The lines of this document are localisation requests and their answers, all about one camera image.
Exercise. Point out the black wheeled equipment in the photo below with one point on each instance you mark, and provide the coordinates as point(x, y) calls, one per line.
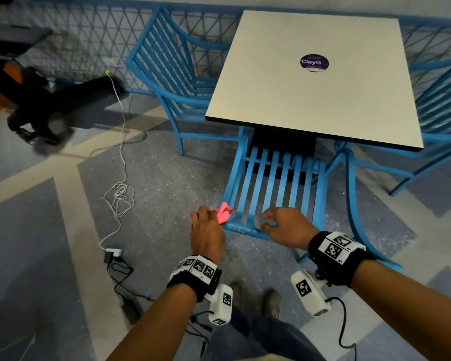
point(82, 97)

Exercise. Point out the person's left hand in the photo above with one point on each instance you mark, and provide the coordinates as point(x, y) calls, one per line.
point(206, 236)

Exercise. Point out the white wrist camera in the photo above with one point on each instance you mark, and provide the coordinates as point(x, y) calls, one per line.
point(310, 295)
point(221, 304)

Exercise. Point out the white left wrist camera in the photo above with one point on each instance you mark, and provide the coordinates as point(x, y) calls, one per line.
point(221, 304)

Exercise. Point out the black left wristband with markers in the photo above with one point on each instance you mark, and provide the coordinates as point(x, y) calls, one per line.
point(193, 276)

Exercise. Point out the person's left forearm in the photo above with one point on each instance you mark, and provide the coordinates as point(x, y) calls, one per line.
point(161, 327)

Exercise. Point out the white power adapter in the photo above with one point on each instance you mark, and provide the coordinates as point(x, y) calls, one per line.
point(114, 252)

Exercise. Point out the person's right forearm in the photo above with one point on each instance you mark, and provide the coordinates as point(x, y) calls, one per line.
point(409, 308)

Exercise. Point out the dark desk with orange panels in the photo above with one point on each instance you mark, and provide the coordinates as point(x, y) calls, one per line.
point(11, 35)

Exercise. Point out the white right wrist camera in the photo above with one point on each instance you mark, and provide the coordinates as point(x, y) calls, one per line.
point(310, 295)

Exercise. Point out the blue metal slatted chair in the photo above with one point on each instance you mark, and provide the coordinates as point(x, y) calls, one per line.
point(150, 52)
point(319, 199)
point(443, 105)

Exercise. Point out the person's blue jeans legs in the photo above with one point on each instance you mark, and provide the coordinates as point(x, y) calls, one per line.
point(255, 338)

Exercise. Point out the person's right hand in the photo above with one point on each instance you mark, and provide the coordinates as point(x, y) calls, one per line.
point(291, 227)

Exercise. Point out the white wall socket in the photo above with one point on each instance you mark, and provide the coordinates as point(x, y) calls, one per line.
point(109, 61)

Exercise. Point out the person's right shoe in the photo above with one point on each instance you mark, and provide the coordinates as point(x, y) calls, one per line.
point(272, 304)

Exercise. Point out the black wristband with markers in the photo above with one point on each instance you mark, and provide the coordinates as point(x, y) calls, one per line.
point(193, 276)
point(338, 259)

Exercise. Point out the black right wristband with markers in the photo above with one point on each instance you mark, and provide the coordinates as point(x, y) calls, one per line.
point(338, 259)

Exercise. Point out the orange cleaning cloth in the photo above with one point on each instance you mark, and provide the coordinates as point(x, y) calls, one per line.
point(222, 214)

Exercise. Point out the blue mesh fence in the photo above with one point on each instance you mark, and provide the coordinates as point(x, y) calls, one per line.
point(79, 41)

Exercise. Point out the white square table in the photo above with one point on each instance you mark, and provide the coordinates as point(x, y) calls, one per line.
point(285, 101)

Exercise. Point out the round purple sticker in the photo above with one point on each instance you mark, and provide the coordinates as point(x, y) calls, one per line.
point(314, 63)

